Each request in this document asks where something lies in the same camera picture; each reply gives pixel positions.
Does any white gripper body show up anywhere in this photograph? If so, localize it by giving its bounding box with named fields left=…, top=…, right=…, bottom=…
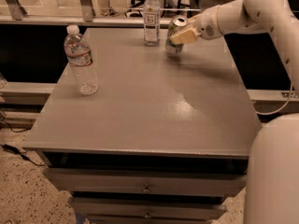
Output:
left=196, top=6, right=222, bottom=40

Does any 7up soda can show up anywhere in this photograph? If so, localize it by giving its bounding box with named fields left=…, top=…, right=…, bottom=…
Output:
left=164, top=15, right=189, bottom=55

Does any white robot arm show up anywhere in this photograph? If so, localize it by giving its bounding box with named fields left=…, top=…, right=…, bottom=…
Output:
left=171, top=0, right=299, bottom=224

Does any blue plastic bottle white cap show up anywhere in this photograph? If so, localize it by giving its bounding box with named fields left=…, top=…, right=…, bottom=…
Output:
left=143, top=0, right=161, bottom=46

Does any clear water bottle red label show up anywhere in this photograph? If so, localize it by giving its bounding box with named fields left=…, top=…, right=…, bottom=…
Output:
left=64, top=25, right=98, bottom=95

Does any person leg and shoe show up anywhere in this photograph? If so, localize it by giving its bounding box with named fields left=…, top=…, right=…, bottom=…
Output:
left=97, top=0, right=119, bottom=17

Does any grey drawer cabinet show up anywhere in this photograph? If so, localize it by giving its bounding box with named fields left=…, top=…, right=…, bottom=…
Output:
left=24, top=28, right=261, bottom=224

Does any metal railing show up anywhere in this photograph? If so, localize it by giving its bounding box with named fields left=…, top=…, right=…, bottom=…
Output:
left=0, top=0, right=219, bottom=29

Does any top grey drawer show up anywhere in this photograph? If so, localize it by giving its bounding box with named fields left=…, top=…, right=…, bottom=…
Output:
left=44, top=168, right=247, bottom=197

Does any grey drawer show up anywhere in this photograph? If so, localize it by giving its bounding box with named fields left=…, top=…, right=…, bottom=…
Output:
left=69, top=198, right=226, bottom=219
left=44, top=168, right=247, bottom=197

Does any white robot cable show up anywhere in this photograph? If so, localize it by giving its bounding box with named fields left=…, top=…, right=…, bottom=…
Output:
left=255, top=81, right=295, bottom=117

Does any black cable on floor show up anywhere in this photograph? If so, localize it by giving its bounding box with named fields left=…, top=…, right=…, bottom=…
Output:
left=0, top=143, right=47, bottom=168

